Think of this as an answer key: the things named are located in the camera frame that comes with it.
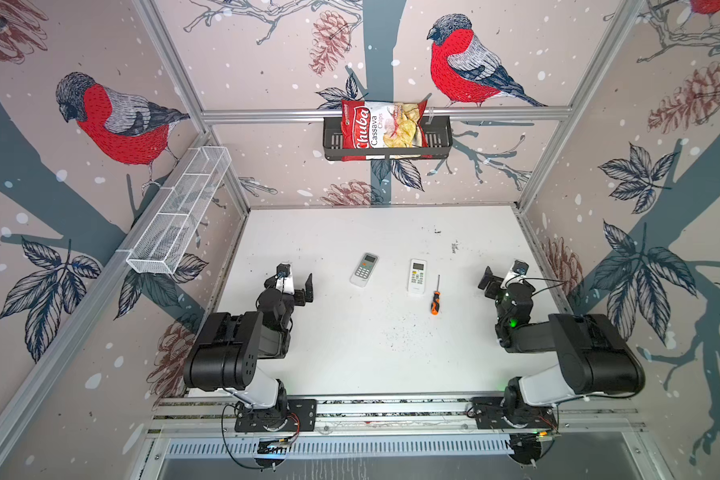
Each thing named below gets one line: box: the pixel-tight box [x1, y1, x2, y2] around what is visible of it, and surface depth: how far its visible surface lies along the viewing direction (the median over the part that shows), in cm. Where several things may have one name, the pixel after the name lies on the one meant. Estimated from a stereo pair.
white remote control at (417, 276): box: [407, 259, 427, 294], surface depth 100 cm
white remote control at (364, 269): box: [350, 252, 379, 287], surface depth 102 cm
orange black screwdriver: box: [431, 274, 441, 316], surface depth 94 cm
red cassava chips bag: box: [341, 100, 431, 162], surface depth 89 cm
